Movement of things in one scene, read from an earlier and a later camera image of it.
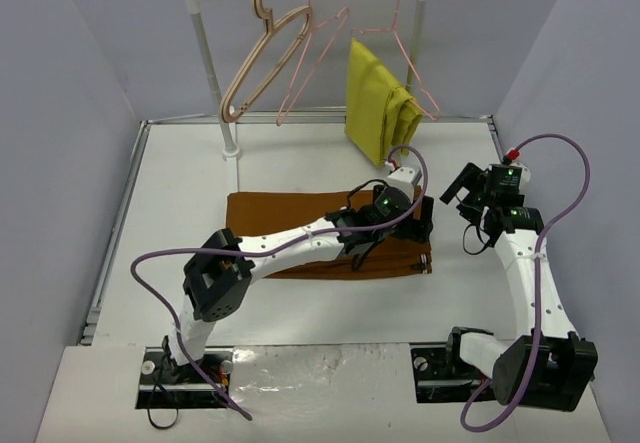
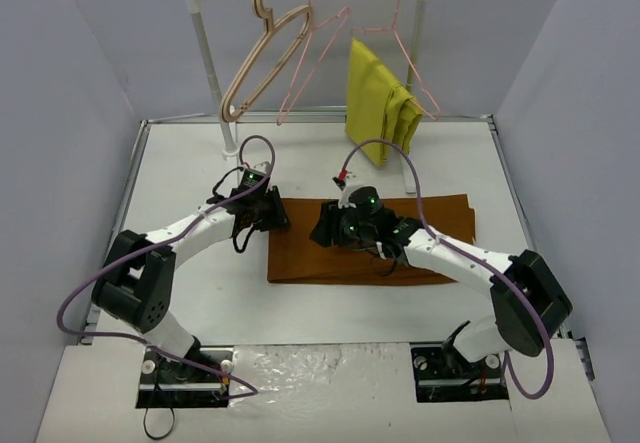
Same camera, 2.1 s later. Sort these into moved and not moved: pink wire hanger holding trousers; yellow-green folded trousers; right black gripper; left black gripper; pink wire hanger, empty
Moved: left black gripper; right black gripper
Not moved: pink wire hanger, empty; pink wire hanger holding trousers; yellow-green folded trousers
